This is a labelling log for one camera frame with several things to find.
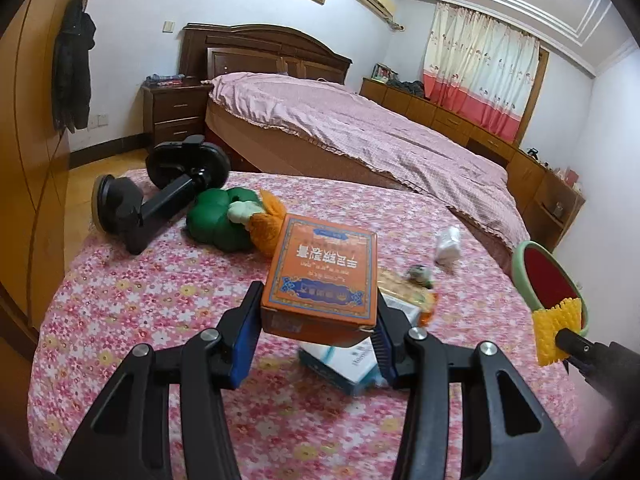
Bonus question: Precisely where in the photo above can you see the yellow spiky foam piece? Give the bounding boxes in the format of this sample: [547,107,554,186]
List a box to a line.
[532,298,582,367]

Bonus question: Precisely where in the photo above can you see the white blue carton box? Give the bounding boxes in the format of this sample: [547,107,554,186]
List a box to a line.
[297,290,434,396]

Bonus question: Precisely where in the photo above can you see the white plastic bag wad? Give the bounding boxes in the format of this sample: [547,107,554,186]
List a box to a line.
[434,226,461,266]

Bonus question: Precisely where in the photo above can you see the orange cardboard box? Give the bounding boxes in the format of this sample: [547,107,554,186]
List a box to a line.
[262,214,378,348]

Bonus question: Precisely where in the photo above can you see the green red trash bin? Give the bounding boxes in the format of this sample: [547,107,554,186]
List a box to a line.
[511,240,589,337]

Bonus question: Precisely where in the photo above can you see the small grey crumpled trash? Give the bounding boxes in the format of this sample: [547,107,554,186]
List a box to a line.
[406,264,433,289]

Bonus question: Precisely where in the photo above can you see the pink floral bed sheet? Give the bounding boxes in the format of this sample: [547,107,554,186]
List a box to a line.
[27,172,580,479]

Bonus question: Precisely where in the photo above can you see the long wooden cabinet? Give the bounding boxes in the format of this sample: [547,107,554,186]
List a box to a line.
[360,78,585,252]

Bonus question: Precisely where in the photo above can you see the yellow patterned wrapper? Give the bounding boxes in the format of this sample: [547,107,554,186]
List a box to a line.
[378,268,438,327]

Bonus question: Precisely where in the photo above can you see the green plush toy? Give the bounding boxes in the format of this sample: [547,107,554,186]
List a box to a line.
[186,188,265,252]

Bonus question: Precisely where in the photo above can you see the wooden wardrobe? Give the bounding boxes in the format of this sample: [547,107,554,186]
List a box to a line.
[1,0,70,360]

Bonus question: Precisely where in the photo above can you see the brown bed base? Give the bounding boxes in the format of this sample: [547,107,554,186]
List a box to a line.
[205,102,528,274]

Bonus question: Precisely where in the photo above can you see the red white floral curtain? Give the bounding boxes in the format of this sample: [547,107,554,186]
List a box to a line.
[423,2,540,143]

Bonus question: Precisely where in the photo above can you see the dark wooden nightstand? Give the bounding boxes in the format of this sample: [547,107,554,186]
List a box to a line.
[142,84,210,146]

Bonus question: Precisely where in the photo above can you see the pink checkered bedspread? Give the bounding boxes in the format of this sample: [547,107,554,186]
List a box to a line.
[200,71,532,252]

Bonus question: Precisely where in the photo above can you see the items on nightstand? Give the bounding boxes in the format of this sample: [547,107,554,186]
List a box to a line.
[144,74,184,88]

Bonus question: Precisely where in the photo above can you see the black hanging jacket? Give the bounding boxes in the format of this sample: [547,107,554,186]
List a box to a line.
[52,0,96,133]

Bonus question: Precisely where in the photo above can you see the dark wooden headboard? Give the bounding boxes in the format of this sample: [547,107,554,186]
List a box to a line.
[179,23,352,84]

